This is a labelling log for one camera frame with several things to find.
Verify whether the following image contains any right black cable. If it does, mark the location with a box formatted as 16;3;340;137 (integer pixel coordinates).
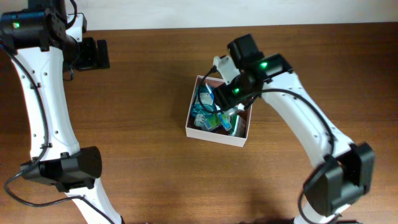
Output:
197;65;343;224

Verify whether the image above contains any teal mouthwash bottle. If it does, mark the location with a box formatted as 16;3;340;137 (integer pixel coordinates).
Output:
190;86;214;130

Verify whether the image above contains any green white soap box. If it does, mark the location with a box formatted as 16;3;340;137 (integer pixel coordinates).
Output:
229;114;246;138

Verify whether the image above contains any black cable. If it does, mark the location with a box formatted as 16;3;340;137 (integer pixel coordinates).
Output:
0;0;116;224
197;65;343;224

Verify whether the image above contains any left black cable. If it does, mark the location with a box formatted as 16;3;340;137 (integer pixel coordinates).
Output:
0;0;116;224

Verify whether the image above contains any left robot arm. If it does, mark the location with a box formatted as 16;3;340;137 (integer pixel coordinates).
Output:
1;0;123;223

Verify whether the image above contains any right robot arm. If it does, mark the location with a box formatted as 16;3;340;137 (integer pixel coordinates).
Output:
212;34;376;223

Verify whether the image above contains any dark blue pump bottle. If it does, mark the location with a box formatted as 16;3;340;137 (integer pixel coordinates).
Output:
202;107;241;131

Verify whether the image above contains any white cardboard box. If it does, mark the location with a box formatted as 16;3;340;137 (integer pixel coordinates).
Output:
185;75;252;147

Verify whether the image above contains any blue white toothbrush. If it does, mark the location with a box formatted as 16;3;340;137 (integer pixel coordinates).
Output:
205;83;232;131

